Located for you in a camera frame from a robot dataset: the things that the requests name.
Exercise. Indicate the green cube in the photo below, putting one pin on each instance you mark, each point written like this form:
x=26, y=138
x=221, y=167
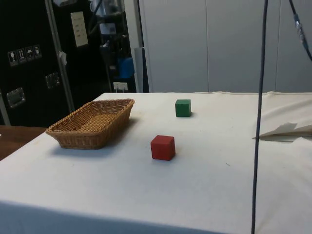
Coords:
x=182, y=108

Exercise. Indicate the red cube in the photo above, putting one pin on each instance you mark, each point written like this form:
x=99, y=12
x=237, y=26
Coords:
x=162, y=147

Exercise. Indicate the wicker basket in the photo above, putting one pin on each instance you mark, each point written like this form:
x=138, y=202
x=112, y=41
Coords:
x=95, y=124

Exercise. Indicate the blue plastic container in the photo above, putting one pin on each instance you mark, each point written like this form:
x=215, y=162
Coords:
x=126, y=68

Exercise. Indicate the pale locker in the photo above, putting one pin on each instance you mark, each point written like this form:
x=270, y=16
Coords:
x=292, y=73
x=174, y=48
x=241, y=48

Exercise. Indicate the black cabinet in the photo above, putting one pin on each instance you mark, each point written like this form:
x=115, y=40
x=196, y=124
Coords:
x=31, y=97

